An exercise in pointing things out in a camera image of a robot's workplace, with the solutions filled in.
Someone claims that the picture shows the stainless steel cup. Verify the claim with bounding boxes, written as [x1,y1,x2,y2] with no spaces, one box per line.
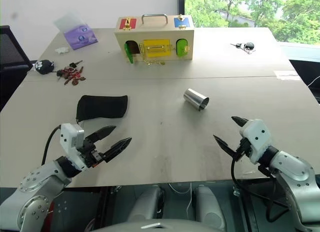
[183,88,210,112]

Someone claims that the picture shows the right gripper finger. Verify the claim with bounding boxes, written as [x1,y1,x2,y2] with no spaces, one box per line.
[212,134,238,159]
[231,116,250,129]

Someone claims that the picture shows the black car key with ring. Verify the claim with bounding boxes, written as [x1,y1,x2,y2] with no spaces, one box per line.
[230,41,257,55]

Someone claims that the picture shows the black plush keychain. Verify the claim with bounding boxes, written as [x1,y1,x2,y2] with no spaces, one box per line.
[33,59,56,75]

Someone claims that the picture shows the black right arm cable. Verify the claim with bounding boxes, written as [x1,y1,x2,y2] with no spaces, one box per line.
[230,151,291,222]

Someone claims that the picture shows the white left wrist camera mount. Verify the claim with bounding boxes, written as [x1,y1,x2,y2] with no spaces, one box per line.
[59,123,89,172]

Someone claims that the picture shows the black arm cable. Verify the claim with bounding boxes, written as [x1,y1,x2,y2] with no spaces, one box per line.
[230,151,291,222]
[41,124,63,166]

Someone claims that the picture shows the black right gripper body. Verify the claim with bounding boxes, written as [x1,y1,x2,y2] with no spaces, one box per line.
[233,138,253,161]

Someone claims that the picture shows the black panel beside table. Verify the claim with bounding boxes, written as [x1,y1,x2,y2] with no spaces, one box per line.
[287,58,320,104]

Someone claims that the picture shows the grey robot torso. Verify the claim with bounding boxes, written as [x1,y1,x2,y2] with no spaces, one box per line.
[89,217,226,232]

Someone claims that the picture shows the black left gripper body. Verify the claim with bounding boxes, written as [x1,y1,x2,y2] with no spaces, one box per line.
[76,137,106,169]

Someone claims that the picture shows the black office chair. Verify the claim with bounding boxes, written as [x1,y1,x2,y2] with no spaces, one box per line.
[0,25,33,75]

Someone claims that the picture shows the window with dark frame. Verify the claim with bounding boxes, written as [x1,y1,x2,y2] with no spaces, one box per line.
[177,0,320,45]

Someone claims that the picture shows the wooden lock box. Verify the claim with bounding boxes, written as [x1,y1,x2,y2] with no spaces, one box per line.
[114,14,196,66]

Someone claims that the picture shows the purple tissue pack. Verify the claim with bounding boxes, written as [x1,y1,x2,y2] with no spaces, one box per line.
[53,13,99,51]

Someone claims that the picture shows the grey rounded leg cover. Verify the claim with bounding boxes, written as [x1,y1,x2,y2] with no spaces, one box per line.
[194,185,226,230]
[126,185,165,230]

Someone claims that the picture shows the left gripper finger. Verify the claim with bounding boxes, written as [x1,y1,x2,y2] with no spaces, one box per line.
[84,125,117,144]
[100,136,133,164]

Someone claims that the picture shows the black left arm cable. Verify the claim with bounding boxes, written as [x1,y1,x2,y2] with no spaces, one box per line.
[41,124,63,166]

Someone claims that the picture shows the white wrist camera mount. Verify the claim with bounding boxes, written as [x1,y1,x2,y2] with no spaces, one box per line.
[239,119,273,165]
[59,123,89,172]

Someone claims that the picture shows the thin white cable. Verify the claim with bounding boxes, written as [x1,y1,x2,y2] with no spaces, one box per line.
[168,182,194,208]

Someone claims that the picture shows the clear tape strip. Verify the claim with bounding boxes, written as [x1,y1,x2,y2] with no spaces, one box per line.
[273,70,301,81]

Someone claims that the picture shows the black cloth pouch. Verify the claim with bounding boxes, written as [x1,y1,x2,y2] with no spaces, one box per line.
[75,94,129,124]

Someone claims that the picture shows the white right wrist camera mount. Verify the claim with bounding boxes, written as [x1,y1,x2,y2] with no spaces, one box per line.
[239,119,273,165]

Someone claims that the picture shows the brown red key bunch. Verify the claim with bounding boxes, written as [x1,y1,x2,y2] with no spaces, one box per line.
[56,68,87,87]

